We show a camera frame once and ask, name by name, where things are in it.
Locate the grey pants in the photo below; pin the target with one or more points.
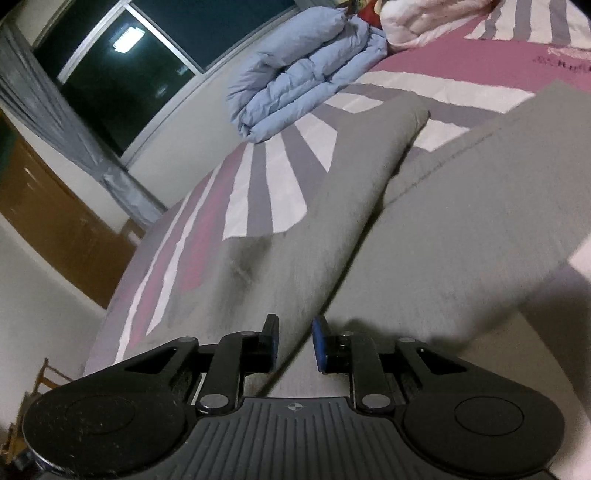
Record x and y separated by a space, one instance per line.
415 221

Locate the grey curtain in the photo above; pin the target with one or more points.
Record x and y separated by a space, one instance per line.
78 134

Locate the window with white frame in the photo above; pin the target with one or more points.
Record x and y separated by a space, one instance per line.
152 64

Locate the wooden chair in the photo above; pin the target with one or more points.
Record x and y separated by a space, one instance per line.
27 401

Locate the striped pink and white bedsheet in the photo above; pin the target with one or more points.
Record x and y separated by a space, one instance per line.
286 184

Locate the folded light blue duvet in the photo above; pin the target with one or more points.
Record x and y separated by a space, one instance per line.
309 78

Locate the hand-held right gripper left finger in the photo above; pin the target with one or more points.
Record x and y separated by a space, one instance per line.
273 341

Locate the pink and white quilt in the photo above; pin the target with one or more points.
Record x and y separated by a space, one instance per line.
425 21

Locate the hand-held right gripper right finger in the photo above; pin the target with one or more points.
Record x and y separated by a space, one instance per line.
319 346

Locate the brown wooden cabinet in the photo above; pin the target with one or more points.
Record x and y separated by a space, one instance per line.
51 217

